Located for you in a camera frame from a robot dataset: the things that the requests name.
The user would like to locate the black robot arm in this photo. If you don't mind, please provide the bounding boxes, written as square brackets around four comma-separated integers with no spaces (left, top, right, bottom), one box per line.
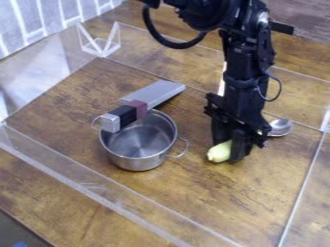
[140,0,275,163]

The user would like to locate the silver metal pot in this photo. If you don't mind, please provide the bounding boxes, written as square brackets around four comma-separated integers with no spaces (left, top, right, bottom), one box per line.
[98,109,179,172]

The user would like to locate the clear acrylic corner bracket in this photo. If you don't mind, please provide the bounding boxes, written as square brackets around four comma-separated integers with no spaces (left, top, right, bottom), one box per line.
[76,23,122,58]

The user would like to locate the black strip on wall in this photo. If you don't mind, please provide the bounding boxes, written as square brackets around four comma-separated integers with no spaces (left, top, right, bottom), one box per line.
[273,22,295,36]

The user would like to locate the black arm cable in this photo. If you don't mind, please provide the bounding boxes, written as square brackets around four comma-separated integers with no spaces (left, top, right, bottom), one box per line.
[142,6,210,50]

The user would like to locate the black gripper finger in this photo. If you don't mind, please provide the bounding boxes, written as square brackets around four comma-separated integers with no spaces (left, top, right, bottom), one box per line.
[230,129,253,162]
[211,119,231,145]

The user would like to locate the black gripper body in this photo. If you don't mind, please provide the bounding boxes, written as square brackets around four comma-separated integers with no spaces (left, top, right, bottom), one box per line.
[205,80,271,148]

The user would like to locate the silver block with dark bands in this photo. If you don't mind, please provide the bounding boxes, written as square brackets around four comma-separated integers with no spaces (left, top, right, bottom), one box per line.
[100,80,186,133]

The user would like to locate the clear acrylic enclosure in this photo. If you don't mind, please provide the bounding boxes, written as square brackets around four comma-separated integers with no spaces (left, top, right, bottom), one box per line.
[0,23,330,247]

